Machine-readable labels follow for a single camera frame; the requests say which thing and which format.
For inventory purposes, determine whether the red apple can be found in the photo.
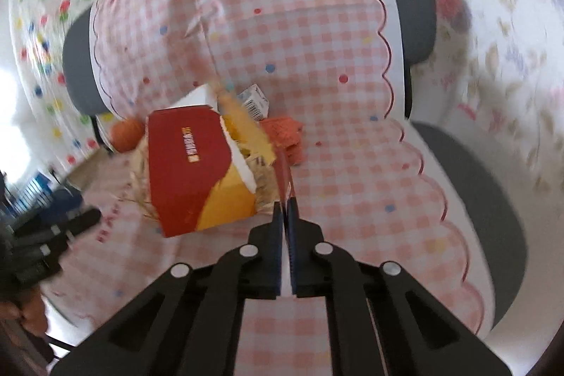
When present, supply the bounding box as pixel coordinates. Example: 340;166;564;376
110;118;145;153

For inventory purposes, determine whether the woven bamboo basket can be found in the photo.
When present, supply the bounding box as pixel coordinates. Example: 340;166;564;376
118;88;283;222

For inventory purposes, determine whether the blue plastic basket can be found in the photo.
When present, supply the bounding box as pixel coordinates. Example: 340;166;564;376
17;173;51;205

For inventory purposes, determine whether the floral print backdrop sheet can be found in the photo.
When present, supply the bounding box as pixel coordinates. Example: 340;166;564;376
412;0;563;220

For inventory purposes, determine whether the person left hand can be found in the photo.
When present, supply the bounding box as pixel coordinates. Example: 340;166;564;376
1;286;49;337

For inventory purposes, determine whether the red orange cardboard box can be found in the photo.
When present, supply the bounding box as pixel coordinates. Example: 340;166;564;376
147;105;256;238

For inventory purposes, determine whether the pink gingham plastic cloth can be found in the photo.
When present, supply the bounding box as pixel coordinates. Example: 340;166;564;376
54;0;503;375

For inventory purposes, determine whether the small white carton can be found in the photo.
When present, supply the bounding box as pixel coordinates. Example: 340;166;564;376
238;84;270;121

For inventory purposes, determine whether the white foam block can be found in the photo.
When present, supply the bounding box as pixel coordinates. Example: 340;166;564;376
169;84;218;112

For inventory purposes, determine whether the grey office chair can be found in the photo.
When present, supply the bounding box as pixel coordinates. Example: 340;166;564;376
62;0;528;322

